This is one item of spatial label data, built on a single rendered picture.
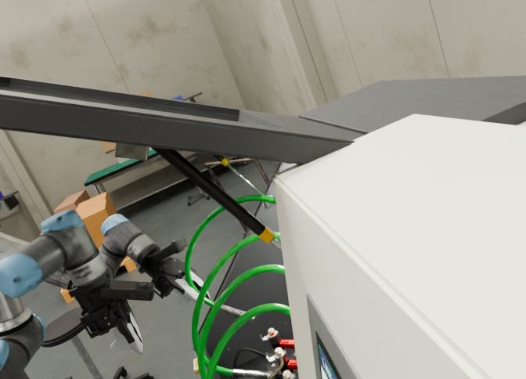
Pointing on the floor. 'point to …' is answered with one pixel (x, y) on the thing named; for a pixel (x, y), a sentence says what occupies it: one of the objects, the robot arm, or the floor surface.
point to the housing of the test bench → (426, 102)
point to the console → (412, 250)
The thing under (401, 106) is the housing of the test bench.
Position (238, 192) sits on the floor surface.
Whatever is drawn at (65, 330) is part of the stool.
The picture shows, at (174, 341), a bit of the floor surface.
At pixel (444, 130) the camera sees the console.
